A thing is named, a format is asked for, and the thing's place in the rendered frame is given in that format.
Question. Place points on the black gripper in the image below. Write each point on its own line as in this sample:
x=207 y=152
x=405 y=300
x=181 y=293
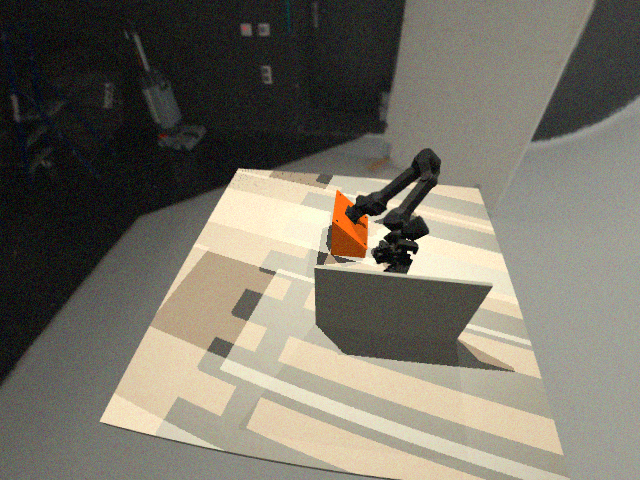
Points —
x=401 y=262

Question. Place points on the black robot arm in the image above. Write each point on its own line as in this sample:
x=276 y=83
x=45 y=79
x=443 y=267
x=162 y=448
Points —
x=425 y=165

